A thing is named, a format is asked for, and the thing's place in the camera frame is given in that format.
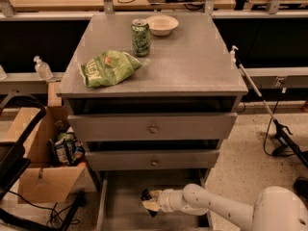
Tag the white pump bottle right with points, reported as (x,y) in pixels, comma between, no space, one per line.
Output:
(233,54)

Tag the green soda can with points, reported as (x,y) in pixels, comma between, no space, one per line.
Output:
(141,40)

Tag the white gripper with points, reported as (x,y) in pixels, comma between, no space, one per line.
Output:
(166,200)

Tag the grey middle drawer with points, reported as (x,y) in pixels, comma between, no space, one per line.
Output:
(152,159)

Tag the white ceramic bowl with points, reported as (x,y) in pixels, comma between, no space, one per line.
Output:
(161,25)

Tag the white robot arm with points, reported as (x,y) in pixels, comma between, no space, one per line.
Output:
(275,208)

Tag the grey open bottom drawer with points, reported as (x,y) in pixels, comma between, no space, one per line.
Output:
(121,208)

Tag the black chair frame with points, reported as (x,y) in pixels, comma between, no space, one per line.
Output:
(13,164)

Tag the snack packages in box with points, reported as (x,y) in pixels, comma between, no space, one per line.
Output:
(67,150)

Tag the white grabber stick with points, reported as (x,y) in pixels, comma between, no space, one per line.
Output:
(282,132)

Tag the cardboard box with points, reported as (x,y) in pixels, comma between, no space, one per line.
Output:
(44,180)

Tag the grey drawer cabinet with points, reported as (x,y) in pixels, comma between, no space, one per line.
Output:
(188,72)

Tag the green chip bag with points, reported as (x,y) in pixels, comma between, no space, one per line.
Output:
(108,69)

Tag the grey top drawer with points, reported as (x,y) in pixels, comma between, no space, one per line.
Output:
(152,127)

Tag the clear sanitizer bottle left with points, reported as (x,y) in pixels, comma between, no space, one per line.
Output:
(42,69)

